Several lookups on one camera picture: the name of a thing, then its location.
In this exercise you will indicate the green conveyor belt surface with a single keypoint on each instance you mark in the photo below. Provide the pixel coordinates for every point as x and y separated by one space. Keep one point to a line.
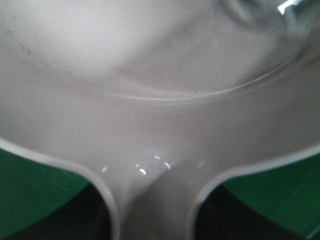
39 202

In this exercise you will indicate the pink plastic dustpan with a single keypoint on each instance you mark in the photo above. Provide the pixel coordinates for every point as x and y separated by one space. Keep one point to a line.
156 102

